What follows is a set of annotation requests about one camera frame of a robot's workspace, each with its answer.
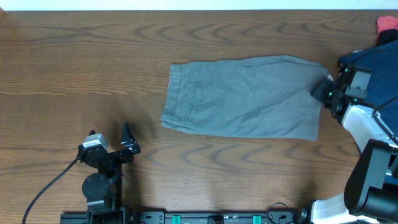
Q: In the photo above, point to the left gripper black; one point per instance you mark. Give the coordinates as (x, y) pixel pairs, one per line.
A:
(129, 143)

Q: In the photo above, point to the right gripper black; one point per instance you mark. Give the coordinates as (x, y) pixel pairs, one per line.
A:
(318, 92)

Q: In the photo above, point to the grey shorts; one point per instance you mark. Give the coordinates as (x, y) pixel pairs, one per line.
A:
(259, 97)

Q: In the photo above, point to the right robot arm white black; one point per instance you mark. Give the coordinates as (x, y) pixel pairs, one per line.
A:
(368, 197)

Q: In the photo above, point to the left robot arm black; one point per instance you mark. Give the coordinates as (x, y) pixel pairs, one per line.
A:
(103, 189)

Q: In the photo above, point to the dark blue garment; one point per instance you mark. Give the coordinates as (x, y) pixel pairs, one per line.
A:
(382, 87)

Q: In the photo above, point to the red cloth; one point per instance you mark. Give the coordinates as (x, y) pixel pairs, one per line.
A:
(386, 23)

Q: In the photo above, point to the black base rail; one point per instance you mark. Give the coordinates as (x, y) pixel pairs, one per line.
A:
(274, 215)

